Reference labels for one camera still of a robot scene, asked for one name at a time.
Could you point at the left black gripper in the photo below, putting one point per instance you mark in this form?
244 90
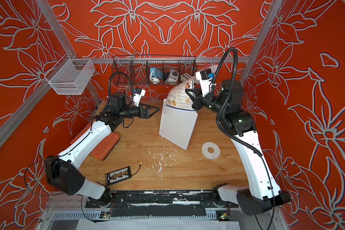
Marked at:
147 115

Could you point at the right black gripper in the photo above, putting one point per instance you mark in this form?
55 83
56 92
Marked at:
190 92

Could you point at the laminated dim sum menu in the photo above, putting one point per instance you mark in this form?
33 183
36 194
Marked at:
177 97

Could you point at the white narrow menu rack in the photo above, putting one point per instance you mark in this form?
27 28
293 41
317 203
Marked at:
177 125

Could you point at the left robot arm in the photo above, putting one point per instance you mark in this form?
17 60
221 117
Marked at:
62 170

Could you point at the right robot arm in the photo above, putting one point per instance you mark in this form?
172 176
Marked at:
263 193

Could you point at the white button box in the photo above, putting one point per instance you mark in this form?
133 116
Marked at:
185 77

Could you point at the grey device with knob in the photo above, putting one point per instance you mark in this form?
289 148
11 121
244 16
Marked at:
173 76

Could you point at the blue box in basket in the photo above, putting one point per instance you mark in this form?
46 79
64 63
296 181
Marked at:
156 75

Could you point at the white tape roll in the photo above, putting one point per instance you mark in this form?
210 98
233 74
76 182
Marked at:
210 150

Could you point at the orange plastic tool case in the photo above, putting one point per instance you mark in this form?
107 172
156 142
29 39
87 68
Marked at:
102 150

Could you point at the black board with connectors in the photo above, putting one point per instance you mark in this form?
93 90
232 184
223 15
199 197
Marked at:
118 176

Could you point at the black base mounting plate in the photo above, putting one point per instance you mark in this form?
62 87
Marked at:
200 198

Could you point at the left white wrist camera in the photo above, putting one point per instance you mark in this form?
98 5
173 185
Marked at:
137 95

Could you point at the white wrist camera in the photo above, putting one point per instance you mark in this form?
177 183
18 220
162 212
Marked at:
137 95
205 80

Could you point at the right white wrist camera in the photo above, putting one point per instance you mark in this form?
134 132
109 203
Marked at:
205 80

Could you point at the black wire wall basket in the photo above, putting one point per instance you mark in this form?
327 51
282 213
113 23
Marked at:
137 67

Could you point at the clear plastic wall bin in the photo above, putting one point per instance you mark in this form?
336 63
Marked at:
70 77

